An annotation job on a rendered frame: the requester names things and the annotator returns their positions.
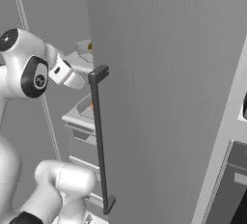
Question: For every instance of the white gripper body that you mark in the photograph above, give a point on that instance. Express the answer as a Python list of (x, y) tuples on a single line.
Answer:
[(77, 79)]

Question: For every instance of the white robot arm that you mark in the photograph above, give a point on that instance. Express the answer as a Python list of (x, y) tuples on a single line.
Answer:
[(14, 73)]

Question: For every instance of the grey freezer rack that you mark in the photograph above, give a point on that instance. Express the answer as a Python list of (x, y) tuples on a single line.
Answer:
[(75, 59), (74, 118)]

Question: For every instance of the clear container with orange food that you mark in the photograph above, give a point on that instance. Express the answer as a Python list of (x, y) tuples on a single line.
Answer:
[(85, 107)]

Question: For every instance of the orange shrimp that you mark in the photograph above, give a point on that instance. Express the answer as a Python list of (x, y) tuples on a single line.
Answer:
[(92, 105)]

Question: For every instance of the clear container with yellow food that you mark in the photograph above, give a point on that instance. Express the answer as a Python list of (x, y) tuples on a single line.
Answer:
[(82, 49)]

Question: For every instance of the grey freezer body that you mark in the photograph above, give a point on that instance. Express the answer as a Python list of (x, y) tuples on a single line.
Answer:
[(61, 18)]

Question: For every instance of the grey freezer drawer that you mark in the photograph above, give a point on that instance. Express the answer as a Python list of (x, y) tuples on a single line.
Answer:
[(80, 144)]

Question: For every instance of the grey freezer door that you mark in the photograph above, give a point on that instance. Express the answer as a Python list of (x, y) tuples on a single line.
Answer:
[(160, 89)]

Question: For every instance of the yellow food piece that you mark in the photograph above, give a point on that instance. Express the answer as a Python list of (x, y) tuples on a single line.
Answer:
[(90, 45)]

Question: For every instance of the white cabinet side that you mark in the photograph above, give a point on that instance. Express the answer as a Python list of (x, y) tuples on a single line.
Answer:
[(225, 128)]

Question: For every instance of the dark appliance front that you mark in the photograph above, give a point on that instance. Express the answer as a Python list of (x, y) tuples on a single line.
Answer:
[(233, 189)]

